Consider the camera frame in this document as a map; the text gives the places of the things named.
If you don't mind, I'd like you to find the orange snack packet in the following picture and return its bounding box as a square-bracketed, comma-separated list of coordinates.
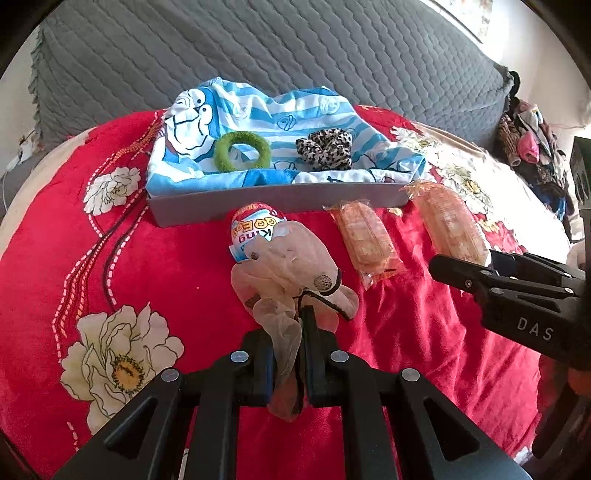
[323, 199, 407, 291]
[399, 181, 490, 266]

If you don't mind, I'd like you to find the grey storage box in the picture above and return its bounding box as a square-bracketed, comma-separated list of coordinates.
[148, 180, 411, 228]

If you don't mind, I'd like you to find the blue white toy egg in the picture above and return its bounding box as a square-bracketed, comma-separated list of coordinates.
[229, 202, 289, 264]

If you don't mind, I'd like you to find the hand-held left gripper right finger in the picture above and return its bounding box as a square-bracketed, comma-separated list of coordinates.
[300, 307, 532, 480]

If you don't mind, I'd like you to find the leopard print scrunchie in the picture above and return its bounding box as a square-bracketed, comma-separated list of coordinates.
[295, 129, 354, 171]

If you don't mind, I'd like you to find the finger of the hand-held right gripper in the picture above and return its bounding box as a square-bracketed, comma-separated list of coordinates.
[489, 249, 588, 288]
[428, 255, 578, 301]

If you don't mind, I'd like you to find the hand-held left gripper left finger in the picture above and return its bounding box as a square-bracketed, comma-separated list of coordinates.
[51, 330, 278, 480]

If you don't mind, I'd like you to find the white cable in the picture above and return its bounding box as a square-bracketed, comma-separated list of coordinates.
[0, 134, 35, 195]

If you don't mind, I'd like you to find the pile of clothes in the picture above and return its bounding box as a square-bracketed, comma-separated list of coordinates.
[496, 97, 575, 222]

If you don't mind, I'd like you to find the grey quilted cushion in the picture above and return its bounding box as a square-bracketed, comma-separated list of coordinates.
[28, 0, 515, 148]

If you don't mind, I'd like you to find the blue striped cartoon cloth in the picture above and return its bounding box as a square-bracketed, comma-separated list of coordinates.
[147, 80, 428, 195]

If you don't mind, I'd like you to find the beige sheer scrunchie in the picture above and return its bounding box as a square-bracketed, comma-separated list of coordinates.
[231, 220, 358, 422]

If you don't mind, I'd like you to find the green fuzzy scrunchie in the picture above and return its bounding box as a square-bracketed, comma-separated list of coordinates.
[213, 131, 272, 172]

